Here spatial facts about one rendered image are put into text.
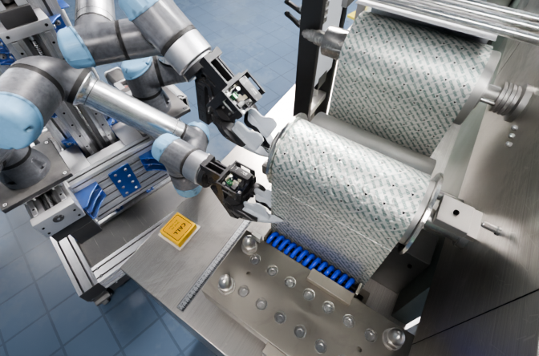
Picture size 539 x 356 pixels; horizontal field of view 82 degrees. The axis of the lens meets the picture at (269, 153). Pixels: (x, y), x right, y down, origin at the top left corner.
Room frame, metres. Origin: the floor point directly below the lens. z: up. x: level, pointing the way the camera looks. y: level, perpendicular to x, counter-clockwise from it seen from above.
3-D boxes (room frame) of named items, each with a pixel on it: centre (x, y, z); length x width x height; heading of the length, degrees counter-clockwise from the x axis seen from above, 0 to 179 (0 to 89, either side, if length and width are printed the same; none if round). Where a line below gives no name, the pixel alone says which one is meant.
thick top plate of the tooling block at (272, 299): (0.14, -0.07, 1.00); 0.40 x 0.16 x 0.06; 57
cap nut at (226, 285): (0.19, 0.09, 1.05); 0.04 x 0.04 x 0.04
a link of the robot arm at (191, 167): (0.44, 0.16, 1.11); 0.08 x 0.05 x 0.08; 147
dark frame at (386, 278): (0.33, -0.19, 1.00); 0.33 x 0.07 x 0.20; 57
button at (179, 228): (0.38, 0.25, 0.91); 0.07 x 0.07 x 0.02; 57
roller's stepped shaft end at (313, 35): (0.64, -0.10, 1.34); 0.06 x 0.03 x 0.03; 57
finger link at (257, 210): (0.32, 0.02, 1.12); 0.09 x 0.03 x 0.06; 56
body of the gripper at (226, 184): (0.39, 0.10, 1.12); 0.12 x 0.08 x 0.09; 57
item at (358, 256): (0.26, -0.10, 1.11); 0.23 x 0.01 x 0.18; 57
